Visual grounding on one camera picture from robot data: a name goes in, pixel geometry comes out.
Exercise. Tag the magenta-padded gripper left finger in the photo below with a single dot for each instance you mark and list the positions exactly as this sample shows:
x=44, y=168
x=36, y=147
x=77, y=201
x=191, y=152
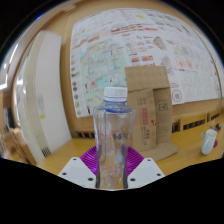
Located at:
x=78, y=171

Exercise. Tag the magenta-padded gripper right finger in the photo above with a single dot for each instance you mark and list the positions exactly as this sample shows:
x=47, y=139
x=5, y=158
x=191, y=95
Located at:
x=146, y=171

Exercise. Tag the clear white-capped water bottle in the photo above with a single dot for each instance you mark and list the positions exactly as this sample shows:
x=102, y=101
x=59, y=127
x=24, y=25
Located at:
x=114, y=140

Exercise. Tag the white mug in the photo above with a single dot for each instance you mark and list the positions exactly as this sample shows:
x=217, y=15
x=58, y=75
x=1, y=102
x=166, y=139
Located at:
x=208, y=143

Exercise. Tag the brown cardboard box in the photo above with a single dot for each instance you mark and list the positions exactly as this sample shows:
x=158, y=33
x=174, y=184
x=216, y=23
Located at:
x=146, y=100

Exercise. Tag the flat round red coaster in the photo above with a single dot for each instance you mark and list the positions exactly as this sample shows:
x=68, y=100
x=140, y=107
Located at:
x=215, y=144

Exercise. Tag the large map wall poster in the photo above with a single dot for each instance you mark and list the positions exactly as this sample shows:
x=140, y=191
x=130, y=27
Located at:
x=133, y=43

